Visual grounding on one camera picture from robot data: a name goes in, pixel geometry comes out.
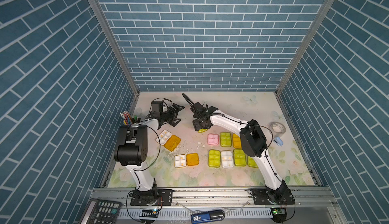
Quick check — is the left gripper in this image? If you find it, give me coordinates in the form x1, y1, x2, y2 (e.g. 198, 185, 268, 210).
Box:
159, 104, 184, 127

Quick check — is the pink pillbox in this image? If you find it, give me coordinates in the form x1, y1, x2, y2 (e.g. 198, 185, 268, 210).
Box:
207, 134, 219, 146

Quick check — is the orange pillbox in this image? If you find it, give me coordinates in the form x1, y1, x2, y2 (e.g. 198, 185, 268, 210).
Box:
232, 134, 242, 149
174, 153, 199, 168
156, 130, 181, 152

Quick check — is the clear pillbox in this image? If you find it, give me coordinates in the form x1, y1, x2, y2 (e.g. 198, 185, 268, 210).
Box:
221, 151, 234, 168

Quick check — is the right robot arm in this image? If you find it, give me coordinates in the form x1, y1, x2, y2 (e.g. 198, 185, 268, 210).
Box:
189, 101, 295, 205

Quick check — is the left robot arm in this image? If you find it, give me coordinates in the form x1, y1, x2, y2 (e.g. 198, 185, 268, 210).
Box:
113, 101, 184, 206

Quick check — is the coloured pens bundle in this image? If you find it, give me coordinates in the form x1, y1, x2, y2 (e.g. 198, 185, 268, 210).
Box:
120, 111, 141, 126

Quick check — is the clear tape roll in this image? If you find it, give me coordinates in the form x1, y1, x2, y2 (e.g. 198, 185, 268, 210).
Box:
269, 122, 286, 138

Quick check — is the blue tape dispenser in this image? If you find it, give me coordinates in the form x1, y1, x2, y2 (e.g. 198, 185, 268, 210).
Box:
273, 137, 284, 147

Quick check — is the blue black usb device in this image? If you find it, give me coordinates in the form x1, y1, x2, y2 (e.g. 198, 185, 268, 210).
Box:
190, 210, 225, 224

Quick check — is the left circuit board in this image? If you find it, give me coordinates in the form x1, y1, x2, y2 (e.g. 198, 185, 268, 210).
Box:
139, 209, 160, 221

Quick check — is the circuit board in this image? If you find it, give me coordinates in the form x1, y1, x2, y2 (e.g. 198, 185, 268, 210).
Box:
139, 209, 160, 221
270, 208, 287, 224

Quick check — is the right circuit board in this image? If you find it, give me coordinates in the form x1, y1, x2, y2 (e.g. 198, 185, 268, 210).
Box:
270, 208, 287, 224

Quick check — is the black calculator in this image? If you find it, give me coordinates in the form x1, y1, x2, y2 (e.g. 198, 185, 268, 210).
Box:
79, 199, 122, 224

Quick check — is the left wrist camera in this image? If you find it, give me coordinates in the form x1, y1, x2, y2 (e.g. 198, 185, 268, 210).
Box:
149, 100, 168, 118

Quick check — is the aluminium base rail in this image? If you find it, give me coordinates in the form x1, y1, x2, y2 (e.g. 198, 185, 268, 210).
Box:
89, 186, 338, 208

